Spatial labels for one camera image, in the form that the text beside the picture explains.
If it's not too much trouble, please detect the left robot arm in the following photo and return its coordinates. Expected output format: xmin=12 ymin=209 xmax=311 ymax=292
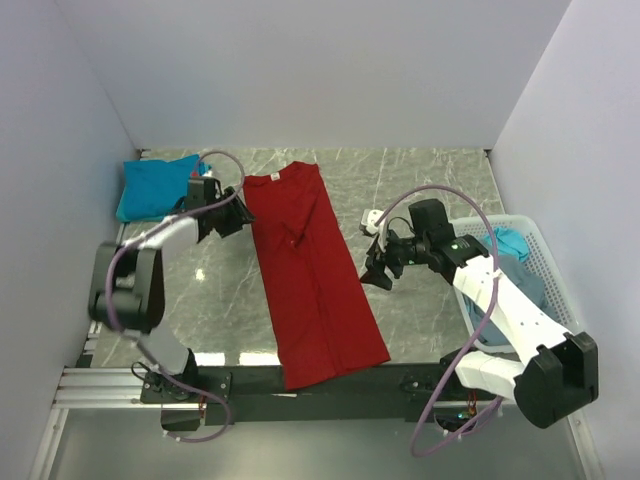
xmin=88 ymin=174 xmax=255 ymax=402

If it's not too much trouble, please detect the folded teal t shirt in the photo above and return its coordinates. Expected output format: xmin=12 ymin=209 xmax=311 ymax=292
xmin=115 ymin=162 xmax=216 ymax=225

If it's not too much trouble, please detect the teal t shirt in basket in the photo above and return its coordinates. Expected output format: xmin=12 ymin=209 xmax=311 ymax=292
xmin=493 ymin=227 xmax=530 ymax=264

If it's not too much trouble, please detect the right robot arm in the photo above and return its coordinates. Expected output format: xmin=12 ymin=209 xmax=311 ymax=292
xmin=360 ymin=199 xmax=599 ymax=428

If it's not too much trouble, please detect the grey blue t shirt in basket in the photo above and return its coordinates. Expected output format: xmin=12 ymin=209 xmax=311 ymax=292
xmin=462 ymin=254 xmax=555 ymax=347

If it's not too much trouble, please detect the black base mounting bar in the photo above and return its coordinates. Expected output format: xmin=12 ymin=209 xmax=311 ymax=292
xmin=140 ymin=363 xmax=495 ymax=431

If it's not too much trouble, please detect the aluminium frame rail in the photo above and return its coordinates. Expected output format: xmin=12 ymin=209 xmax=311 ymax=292
xmin=54 ymin=368 xmax=231 ymax=413

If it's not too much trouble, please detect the folded blue t shirt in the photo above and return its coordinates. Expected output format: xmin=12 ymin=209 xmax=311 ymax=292
xmin=122 ymin=155 xmax=201 ymax=217

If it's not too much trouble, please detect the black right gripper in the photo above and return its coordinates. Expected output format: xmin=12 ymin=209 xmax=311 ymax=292
xmin=360 ymin=225 xmax=430 ymax=291

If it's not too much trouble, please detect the red t shirt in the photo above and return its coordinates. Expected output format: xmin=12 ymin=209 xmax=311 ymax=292
xmin=243 ymin=162 xmax=390 ymax=390

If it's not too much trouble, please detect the white plastic basket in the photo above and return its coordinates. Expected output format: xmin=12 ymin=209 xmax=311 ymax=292
xmin=451 ymin=214 xmax=584 ymax=354

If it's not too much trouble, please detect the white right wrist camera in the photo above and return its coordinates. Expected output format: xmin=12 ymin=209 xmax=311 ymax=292
xmin=359 ymin=209 xmax=387 ymax=252

